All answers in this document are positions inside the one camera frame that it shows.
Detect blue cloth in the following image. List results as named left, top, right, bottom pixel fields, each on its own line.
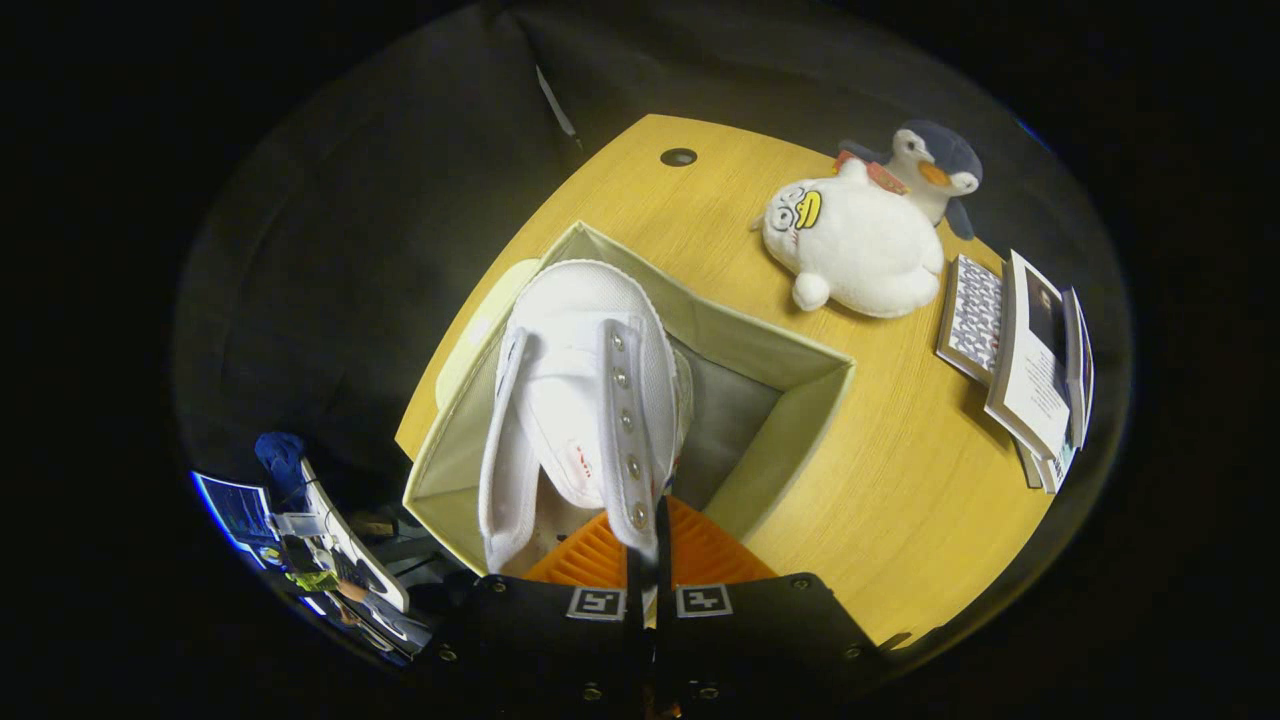
left=253, top=431, right=309, bottom=501

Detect white duck plush toy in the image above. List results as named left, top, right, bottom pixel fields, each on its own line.
left=752, top=157, right=946, bottom=319

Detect blue-lit computer monitor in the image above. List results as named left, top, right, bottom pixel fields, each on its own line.
left=190, top=470, right=276, bottom=566

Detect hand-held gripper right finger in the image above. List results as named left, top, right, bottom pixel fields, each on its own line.
left=655, top=495, right=886, bottom=720

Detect white canvas shoe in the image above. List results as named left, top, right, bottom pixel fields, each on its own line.
left=477, top=258, right=696, bottom=576

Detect pale green cover book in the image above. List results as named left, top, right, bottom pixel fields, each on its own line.
left=1015, top=440, right=1076, bottom=494

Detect white cover book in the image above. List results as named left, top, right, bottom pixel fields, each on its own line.
left=985, top=250, right=1073, bottom=461

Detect white strip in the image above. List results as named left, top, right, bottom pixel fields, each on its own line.
left=533, top=63, right=583, bottom=143

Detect grey penguin plush toy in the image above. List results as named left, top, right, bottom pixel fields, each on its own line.
left=835, top=119, right=984, bottom=241

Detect white flat panel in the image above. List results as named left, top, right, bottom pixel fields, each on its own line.
left=300, top=458, right=411, bottom=613

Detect patterned cover book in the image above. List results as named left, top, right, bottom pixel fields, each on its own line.
left=936, top=253, right=1006, bottom=388

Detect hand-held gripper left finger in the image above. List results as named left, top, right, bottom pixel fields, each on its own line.
left=430, top=510, right=646, bottom=720

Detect cream fabric storage box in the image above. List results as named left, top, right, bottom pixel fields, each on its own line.
left=402, top=220, right=858, bottom=579

